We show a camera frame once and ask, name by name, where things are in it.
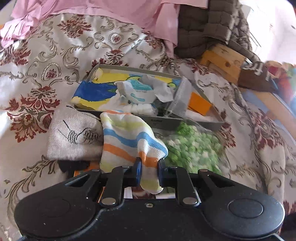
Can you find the orange block in tray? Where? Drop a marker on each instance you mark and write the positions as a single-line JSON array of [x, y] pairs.
[[198, 104]]

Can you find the striped white sock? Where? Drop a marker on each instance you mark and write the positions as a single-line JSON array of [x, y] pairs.
[[126, 138]]

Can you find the brown quilted jacket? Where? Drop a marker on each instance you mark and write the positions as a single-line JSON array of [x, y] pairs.
[[222, 22]]

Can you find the colourful patchwork blanket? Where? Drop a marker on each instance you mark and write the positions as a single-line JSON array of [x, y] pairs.
[[283, 75]]

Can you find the white teal crumpled cloth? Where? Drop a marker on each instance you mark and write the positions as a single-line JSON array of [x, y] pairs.
[[145, 90]]

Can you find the floral satin bedspread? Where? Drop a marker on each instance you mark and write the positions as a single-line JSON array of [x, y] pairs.
[[44, 70]]

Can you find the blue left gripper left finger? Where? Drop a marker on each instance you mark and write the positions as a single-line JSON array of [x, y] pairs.
[[117, 180]]

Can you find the bag of green pieces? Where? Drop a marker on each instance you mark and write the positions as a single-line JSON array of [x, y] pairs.
[[193, 147]]

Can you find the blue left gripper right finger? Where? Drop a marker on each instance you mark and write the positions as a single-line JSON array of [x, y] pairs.
[[179, 179]]

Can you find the pink hanging sheet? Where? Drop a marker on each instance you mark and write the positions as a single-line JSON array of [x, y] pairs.
[[160, 18]]

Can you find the dark brown printed cloth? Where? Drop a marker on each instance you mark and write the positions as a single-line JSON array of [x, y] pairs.
[[256, 74]]

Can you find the grey tray with parrot picture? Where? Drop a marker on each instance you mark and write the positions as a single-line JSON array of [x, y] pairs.
[[98, 92]]

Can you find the grey printed sock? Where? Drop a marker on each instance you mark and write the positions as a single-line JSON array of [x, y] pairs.
[[74, 135]]

